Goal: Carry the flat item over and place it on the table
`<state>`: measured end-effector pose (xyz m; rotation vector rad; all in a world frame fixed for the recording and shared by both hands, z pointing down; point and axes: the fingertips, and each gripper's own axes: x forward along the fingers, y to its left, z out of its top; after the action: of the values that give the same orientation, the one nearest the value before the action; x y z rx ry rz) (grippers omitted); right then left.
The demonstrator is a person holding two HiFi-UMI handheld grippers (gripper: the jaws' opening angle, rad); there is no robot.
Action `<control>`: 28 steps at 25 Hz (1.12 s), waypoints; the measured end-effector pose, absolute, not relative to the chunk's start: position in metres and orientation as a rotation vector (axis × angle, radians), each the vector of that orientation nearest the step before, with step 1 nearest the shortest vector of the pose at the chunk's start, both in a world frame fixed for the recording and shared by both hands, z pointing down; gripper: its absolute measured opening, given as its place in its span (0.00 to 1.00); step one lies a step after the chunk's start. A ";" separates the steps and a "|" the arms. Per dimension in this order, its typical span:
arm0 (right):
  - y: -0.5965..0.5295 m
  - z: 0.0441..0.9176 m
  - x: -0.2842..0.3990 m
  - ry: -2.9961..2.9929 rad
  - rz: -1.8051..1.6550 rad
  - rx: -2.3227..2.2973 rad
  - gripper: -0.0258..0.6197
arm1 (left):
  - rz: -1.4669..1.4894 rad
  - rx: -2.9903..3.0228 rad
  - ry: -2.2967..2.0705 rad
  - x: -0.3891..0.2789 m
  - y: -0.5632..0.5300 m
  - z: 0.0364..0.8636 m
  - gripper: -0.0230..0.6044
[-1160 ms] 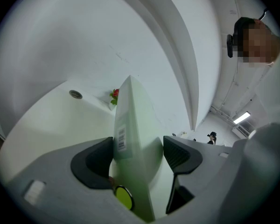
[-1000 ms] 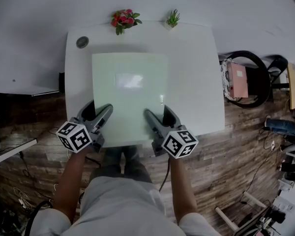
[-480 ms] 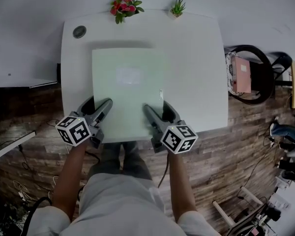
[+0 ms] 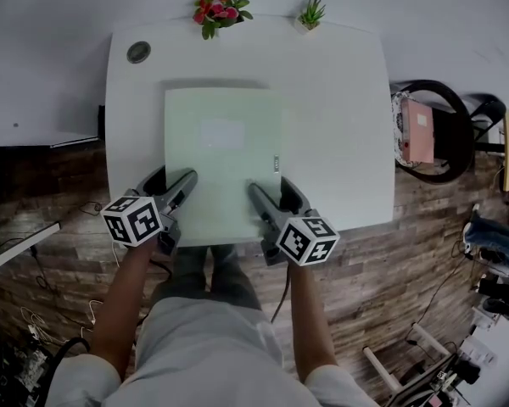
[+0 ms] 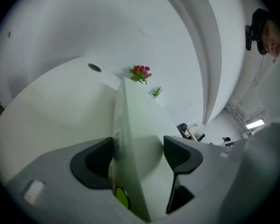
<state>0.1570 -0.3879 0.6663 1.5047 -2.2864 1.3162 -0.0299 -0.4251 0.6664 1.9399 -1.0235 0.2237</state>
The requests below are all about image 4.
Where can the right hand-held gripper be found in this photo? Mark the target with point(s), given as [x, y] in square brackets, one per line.
[307, 240]

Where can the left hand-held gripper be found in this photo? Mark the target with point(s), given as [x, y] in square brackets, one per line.
[133, 223]

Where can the pale green board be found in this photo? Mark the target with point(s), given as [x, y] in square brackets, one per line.
[222, 163]

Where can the person's right forearm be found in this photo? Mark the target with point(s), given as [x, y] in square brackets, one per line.
[311, 320]

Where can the person's left forearm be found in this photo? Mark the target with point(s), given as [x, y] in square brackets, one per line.
[119, 308]

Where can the person's grey trousers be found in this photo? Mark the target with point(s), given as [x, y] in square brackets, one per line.
[220, 274]

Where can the white table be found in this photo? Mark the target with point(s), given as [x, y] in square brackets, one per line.
[331, 113]

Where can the white patterned seat cushion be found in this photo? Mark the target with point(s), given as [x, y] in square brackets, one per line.
[396, 129]

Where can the pink file box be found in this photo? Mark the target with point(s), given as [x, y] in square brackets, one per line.
[417, 132]

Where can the black desk with white legs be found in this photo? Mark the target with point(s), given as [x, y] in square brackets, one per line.
[21, 238]

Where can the person's white shirt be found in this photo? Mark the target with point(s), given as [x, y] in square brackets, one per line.
[203, 354]

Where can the red flower potted plant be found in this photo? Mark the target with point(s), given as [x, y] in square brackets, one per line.
[218, 12]

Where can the black round chair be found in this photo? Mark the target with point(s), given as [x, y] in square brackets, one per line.
[454, 142]

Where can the small green potted plant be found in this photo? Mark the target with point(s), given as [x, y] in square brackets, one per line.
[310, 15]

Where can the black folding chair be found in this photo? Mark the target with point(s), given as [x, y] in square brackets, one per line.
[490, 121]

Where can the light wooden stool frame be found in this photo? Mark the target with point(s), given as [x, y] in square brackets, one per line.
[407, 354]

